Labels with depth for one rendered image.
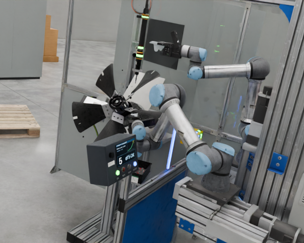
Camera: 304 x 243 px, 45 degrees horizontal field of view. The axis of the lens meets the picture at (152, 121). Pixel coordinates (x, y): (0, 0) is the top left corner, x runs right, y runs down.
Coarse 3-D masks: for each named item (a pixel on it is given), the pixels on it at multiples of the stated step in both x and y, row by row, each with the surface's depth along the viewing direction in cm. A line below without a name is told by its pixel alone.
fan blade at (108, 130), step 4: (112, 120) 249; (108, 124) 247; (112, 124) 248; (116, 124) 249; (120, 124) 251; (104, 128) 245; (108, 128) 246; (112, 128) 247; (116, 128) 248; (120, 128) 250; (100, 132) 244; (104, 132) 244; (108, 132) 245; (112, 132) 246; (116, 132) 247; (120, 132) 249; (100, 136) 243; (104, 136) 243; (108, 136) 244; (96, 140) 241
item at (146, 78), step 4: (148, 72) 267; (156, 72) 257; (144, 76) 267; (148, 76) 260; (152, 76) 255; (156, 76) 252; (144, 80) 258; (148, 80) 254; (140, 84) 257; (144, 84) 252; (136, 88) 257; (132, 92) 258
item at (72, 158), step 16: (64, 96) 377; (80, 96) 366; (64, 112) 381; (64, 128) 385; (64, 144) 389; (80, 144) 378; (176, 144) 321; (208, 144) 305; (240, 144) 292; (64, 160) 393; (80, 160) 382; (160, 160) 332; (176, 160) 324; (80, 176) 386; (192, 176) 319
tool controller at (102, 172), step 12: (96, 144) 167; (108, 144) 166; (120, 144) 173; (132, 144) 181; (96, 156) 166; (108, 156) 165; (132, 156) 182; (96, 168) 167; (108, 168) 165; (120, 168) 173; (132, 168) 182; (96, 180) 169; (108, 180) 166
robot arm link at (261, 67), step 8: (240, 64) 216; (248, 64) 214; (256, 64) 213; (264, 64) 214; (192, 72) 213; (200, 72) 213; (208, 72) 215; (216, 72) 215; (224, 72) 214; (232, 72) 214; (240, 72) 214; (248, 72) 213; (256, 72) 213; (264, 72) 214
